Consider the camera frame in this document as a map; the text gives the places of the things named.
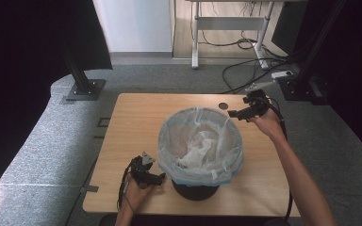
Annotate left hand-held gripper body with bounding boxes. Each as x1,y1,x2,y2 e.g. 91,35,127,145
128,151,156,189

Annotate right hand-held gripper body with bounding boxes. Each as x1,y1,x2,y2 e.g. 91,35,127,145
241,81,276,118

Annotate translucent plastic bin bag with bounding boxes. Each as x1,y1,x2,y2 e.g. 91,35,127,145
156,106,245,187

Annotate black trash bin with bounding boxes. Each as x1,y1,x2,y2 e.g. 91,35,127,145
171,180,221,202

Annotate person's right hand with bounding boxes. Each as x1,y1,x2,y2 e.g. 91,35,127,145
249,107,287,141

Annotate person's left hand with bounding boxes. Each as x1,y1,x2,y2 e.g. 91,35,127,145
121,175,156,215

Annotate white power strip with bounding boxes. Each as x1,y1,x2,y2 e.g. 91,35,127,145
270,70,296,80

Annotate crumpled white paper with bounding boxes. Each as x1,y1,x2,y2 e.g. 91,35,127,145
175,131,224,170

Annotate black metal stand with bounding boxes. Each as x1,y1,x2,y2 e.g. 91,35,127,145
277,0,348,105

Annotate black stand base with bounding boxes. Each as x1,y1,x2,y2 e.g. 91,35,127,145
56,29,107,102

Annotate black curtain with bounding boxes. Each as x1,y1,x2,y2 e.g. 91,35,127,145
271,0,362,161
0,0,114,205

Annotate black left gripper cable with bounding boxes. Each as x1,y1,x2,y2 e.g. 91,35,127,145
116,160,137,215

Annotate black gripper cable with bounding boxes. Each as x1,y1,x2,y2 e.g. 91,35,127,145
265,97,295,222
116,160,137,215

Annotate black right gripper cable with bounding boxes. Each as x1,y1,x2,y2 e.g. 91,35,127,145
265,97,295,222

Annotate black floor cables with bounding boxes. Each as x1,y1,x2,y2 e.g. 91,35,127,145
201,27,298,95

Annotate white desk frame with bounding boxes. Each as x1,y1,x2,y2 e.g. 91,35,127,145
184,0,309,71

